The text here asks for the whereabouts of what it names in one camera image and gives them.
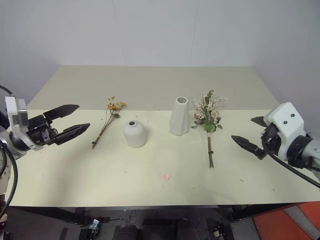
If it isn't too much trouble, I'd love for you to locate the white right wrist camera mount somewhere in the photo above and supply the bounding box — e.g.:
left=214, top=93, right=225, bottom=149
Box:
left=263, top=101, right=305, bottom=161

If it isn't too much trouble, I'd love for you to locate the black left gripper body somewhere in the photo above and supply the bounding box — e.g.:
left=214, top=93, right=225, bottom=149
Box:
left=26, top=114, right=60, bottom=147

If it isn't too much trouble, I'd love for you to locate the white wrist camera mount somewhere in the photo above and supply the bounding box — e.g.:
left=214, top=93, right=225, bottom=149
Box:
left=263, top=101, right=305, bottom=161
left=4, top=96, right=29, bottom=134

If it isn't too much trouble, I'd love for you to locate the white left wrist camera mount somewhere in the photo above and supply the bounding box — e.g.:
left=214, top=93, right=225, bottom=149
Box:
left=4, top=96, right=29, bottom=134

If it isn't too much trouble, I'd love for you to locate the tall white faceted vase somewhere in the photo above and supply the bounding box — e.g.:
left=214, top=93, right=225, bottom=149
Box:
left=169, top=96, right=190, bottom=137

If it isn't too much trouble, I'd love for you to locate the orange floor mat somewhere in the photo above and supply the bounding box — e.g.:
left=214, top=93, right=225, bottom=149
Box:
left=251, top=202, right=320, bottom=240

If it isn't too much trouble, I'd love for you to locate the round white ceramic vase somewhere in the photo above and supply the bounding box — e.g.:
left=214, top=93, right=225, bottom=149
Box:
left=123, top=120, right=148, bottom=149

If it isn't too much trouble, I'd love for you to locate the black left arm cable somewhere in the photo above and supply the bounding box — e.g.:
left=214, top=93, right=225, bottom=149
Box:
left=0, top=84, right=19, bottom=209

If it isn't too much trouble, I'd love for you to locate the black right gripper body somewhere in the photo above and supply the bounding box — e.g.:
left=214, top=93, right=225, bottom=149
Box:
left=260, top=123, right=283, bottom=156

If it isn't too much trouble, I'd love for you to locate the white dried flower bouquet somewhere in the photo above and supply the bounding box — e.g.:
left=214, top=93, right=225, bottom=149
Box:
left=191, top=89, right=229, bottom=169

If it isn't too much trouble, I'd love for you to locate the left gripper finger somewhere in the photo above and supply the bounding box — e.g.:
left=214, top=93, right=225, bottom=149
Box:
left=43, top=104, right=81, bottom=123
left=53, top=122, right=91, bottom=146

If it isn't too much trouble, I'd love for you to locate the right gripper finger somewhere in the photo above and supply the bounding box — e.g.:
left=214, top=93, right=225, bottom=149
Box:
left=250, top=115, right=269, bottom=129
left=230, top=135, right=268, bottom=160

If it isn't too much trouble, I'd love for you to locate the orange dried flower bunch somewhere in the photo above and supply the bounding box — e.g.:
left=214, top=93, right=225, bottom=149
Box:
left=91, top=95, right=128, bottom=150

